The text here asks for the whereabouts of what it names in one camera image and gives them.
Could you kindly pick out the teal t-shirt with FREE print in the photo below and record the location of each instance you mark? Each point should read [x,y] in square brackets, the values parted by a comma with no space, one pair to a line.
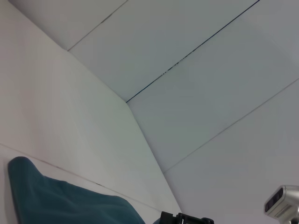
[65,200]

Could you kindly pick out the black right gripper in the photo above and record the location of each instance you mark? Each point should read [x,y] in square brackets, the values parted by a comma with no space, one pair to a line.
[194,219]

